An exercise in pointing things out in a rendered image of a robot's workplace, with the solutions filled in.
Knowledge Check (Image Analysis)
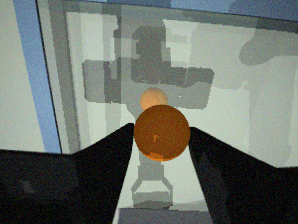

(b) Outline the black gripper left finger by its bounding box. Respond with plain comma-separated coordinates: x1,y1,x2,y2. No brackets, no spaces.
0,123,134,224

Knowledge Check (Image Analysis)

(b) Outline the clear l-shaped low wall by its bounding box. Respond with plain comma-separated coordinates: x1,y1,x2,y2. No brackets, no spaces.
37,0,298,155

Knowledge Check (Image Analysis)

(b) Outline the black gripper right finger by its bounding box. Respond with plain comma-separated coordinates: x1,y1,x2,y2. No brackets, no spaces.
188,127,298,224

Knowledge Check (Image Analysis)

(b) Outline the translucent orange ball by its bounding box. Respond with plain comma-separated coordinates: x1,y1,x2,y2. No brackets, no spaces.
140,87,168,111

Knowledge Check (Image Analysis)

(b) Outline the brown ball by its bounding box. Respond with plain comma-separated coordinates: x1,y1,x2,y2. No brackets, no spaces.
134,105,190,162

